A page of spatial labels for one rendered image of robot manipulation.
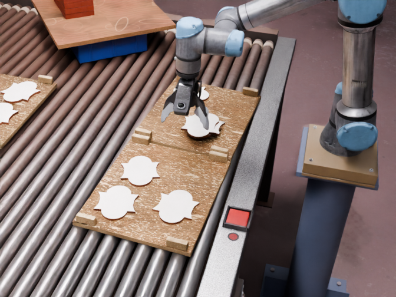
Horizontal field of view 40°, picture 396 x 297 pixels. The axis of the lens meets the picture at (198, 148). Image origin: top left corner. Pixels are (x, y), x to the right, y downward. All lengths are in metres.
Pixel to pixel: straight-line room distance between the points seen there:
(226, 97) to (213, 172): 0.44
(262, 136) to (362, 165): 0.35
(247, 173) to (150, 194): 0.33
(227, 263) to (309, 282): 0.88
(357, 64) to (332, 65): 2.78
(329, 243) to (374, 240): 0.81
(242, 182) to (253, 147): 0.19
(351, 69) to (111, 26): 1.12
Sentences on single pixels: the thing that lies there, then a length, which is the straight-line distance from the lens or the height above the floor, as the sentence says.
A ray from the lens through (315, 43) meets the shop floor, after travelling 4.64.
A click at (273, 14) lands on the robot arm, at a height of 1.38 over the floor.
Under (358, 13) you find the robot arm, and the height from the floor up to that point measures 1.47.
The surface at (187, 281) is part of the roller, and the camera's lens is 1.43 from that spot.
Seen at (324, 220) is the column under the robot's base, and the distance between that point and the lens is 2.06.
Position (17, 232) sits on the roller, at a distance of 1.60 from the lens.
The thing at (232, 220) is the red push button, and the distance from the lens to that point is 1.57.
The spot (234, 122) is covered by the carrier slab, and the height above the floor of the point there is 0.94.
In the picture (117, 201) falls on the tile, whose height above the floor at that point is 0.94.
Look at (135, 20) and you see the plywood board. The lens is 2.39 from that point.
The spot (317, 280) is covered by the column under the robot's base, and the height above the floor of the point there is 0.29.
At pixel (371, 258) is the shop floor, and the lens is 2.85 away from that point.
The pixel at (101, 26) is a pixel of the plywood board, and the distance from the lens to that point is 2.34.
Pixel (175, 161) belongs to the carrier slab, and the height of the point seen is 0.94.
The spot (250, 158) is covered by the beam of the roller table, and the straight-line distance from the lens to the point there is 1.81.
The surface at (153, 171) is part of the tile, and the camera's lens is 1.69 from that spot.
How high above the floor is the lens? 2.05
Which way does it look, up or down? 38 degrees down
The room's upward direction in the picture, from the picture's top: 2 degrees clockwise
